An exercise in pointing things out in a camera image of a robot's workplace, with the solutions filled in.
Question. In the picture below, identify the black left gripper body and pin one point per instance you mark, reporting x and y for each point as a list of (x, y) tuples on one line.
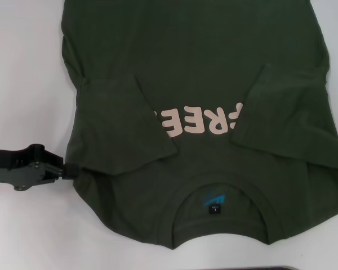
[(11, 168)]

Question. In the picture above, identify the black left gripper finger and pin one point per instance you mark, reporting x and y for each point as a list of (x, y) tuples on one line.
[(50, 175), (59, 161)]

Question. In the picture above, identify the dark green FREE t-shirt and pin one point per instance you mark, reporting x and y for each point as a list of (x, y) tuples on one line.
[(200, 42)]

